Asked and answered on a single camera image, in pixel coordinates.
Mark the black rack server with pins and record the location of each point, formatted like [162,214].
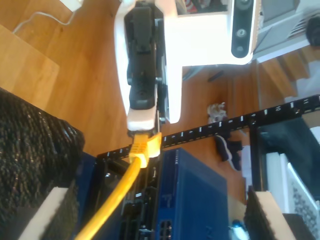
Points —
[147,200]

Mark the black bubble wrap mat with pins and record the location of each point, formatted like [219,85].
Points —
[30,150]

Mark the navy shoe with white sole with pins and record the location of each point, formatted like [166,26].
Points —
[222,147]
[236,155]

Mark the black pen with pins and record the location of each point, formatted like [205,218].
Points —
[215,76]

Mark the white power adapter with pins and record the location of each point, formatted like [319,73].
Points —
[72,5]

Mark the black round object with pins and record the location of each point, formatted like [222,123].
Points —
[313,32]

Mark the blue rack base plate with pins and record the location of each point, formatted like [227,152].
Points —
[87,170]

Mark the black perforated rack post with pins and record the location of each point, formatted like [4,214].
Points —
[200,132]

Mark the blue network switch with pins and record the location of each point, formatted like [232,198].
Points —
[195,195]

